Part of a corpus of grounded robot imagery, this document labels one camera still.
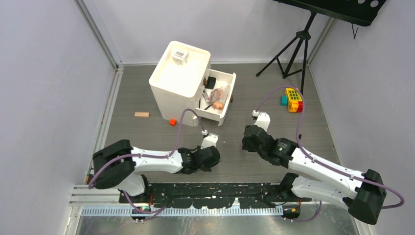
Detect clear plastic bag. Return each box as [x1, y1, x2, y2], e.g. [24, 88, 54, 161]
[206, 83, 231, 105]

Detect black tripod stand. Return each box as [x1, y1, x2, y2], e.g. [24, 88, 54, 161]
[255, 11, 318, 98]

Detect small orange red cube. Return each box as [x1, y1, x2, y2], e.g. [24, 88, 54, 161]
[169, 119, 177, 126]

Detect black compact case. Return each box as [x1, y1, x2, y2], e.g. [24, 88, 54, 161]
[205, 76, 216, 90]

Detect yellow toy block house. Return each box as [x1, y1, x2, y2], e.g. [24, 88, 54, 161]
[284, 88, 303, 113]

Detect tan wooden block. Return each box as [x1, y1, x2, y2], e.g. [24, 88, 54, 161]
[134, 112, 150, 118]

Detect black music stand tray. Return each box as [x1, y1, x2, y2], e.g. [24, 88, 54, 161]
[278, 0, 386, 27]

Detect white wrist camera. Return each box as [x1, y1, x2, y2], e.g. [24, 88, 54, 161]
[200, 130, 219, 149]
[252, 110, 271, 131]

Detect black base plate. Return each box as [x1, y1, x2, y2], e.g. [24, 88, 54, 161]
[129, 183, 311, 209]

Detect white barcode box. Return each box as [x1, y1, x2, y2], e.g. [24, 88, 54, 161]
[171, 50, 189, 66]

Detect beige makeup sponge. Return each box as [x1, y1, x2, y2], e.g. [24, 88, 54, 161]
[212, 101, 224, 110]

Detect red toy block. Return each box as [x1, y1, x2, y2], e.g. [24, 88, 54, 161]
[296, 101, 304, 113]

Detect teal wooden block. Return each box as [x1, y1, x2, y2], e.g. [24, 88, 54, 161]
[280, 95, 288, 106]

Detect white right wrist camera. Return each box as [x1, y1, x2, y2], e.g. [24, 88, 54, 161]
[252, 110, 271, 131]

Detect white drawer organizer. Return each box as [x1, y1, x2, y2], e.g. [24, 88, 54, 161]
[149, 41, 236, 127]

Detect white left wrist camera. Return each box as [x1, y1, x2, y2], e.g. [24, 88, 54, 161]
[200, 130, 219, 149]

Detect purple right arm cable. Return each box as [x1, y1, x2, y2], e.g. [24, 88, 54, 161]
[253, 86, 405, 223]

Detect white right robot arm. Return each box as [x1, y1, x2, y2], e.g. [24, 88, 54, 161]
[242, 125, 387, 225]

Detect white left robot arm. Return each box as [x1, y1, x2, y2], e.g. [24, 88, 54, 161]
[88, 140, 220, 203]

